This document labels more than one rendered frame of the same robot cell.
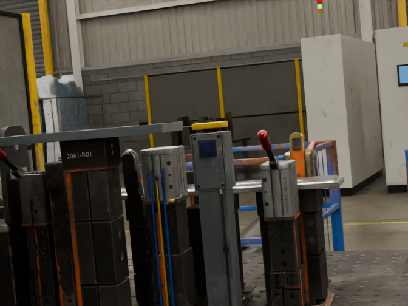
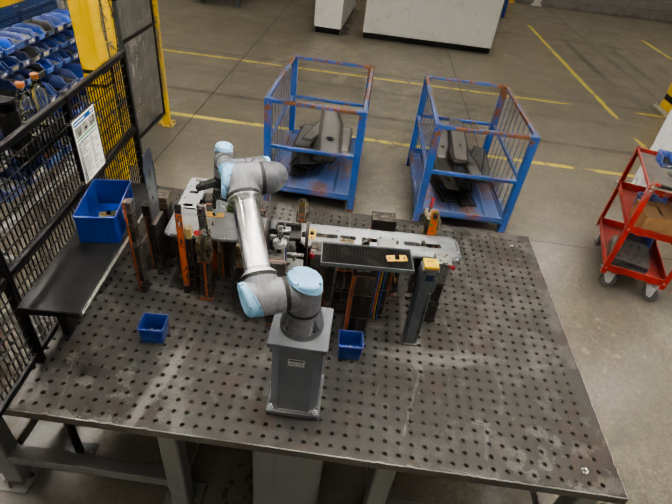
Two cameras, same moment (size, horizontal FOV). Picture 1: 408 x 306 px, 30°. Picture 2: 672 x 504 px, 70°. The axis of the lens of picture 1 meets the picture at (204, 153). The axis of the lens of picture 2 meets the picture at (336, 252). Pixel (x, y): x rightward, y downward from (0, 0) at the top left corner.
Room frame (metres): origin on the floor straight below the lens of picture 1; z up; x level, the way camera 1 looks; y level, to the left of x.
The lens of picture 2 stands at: (0.19, 0.83, 2.34)
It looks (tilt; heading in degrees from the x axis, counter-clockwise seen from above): 38 degrees down; 341
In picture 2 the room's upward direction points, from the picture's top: 7 degrees clockwise
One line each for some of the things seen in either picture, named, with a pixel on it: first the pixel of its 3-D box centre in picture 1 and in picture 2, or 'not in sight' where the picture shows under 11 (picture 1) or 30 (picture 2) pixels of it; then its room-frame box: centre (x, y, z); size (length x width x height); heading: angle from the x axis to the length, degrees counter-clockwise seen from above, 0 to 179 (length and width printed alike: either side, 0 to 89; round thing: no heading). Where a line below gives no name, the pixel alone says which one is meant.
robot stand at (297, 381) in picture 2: not in sight; (298, 361); (1.31, 0.55, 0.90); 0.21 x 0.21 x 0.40; 71
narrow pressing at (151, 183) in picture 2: not in sight; (151, 186); (2.17, 1.07, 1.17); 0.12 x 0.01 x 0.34; 165
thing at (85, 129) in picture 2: not in sight; (87, 144); (2.33, 1.32, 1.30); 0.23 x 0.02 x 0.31; 165
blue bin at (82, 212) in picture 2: not in sight; (106, 209); (2.11, 1.26, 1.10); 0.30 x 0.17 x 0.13; 172
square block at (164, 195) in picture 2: not in sight; (165, 224); (2.29, 1.05, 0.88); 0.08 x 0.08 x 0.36; 75
